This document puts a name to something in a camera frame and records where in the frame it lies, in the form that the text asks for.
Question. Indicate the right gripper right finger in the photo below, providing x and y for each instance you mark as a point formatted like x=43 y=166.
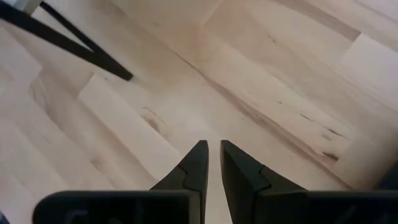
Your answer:
x=242 y=186

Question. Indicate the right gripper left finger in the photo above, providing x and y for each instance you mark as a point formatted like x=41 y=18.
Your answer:
x=192 y=174

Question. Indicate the black metal table frame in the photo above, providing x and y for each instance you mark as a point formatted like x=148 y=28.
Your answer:
x=62 y=42

